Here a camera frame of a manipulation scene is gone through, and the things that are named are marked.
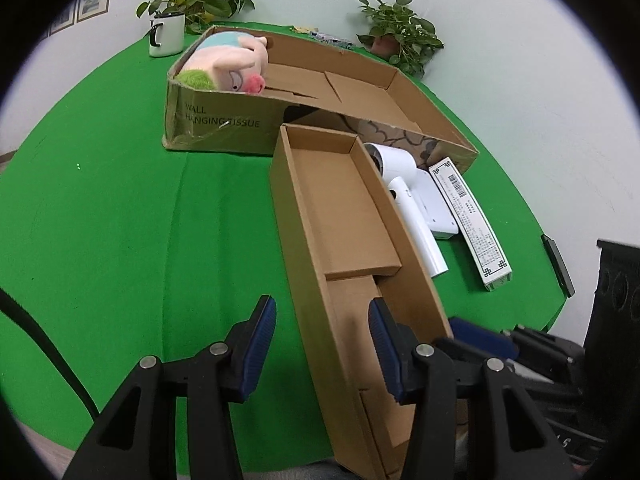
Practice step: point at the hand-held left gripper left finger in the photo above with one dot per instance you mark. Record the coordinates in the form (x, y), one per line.
(260, 345)

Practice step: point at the black chair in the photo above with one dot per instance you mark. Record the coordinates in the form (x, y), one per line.
(617, 300)

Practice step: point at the narrow cardboard box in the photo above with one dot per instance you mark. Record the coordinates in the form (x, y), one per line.
(340, 220)

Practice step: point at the colourful packets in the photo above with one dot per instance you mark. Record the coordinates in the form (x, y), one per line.
(332, 40)

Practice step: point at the right potted green plant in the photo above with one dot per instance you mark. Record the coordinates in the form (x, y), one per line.
(400, 30)

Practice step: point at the black phone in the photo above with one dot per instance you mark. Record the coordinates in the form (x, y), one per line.
(559, 265)

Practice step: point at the small wall picture frame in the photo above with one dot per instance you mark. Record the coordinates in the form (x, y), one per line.
(62, 19)

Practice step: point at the white device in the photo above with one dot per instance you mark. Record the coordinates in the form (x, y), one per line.
(437, 205)

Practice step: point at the white hair dryer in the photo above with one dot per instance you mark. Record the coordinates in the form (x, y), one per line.
(400, 170)

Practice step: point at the large cardboard box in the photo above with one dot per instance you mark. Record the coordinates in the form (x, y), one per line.
(220, 125)

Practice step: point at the pink and teal plush toy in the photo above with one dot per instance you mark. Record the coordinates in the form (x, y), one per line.
(225, 57)

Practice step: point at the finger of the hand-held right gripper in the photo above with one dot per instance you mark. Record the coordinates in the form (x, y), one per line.
(480, 336)

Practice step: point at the white mug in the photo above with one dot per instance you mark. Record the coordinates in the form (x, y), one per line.
(167, 35)

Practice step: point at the green tablecloth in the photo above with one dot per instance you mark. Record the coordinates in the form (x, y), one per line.
(125, 210)

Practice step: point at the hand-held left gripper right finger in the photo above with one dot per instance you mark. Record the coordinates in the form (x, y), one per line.
(382, 345)

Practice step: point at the long white barcode box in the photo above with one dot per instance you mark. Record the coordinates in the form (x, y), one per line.
(475, 225)

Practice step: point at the yellow packet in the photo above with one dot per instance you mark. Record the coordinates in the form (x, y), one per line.
(304, 29)

